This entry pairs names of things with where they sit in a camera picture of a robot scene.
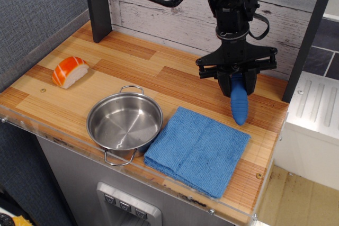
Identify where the folded blue cloth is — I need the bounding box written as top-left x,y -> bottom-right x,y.
144,107 -> 251,198

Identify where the silver control panel with buttons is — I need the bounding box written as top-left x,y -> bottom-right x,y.
96,182 -> 163,225

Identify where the clear acrylic table guard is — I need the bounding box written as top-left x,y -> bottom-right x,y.
1,106 -> 255,224

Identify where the yellow object at corner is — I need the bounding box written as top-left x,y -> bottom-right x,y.
12,216 -> 33,226

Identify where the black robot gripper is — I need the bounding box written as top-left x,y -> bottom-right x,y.
195,31 -> 278,97

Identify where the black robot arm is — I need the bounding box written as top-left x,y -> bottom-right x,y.
196,0 -> 278,97

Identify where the blue handled metal fork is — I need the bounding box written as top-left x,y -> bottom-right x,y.
230,74 -> 248,125

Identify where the small stainless steel pot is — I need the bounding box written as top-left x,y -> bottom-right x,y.
86,85 -> 163,167

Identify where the orange white salmon sushi toy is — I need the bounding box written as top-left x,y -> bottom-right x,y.
52,56 -> 89,89

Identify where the dark right frame post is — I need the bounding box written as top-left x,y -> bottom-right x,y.
282,0 -> 329,103

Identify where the white ribbed appliance top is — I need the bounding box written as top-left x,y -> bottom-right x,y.
287,71 -> 338,139

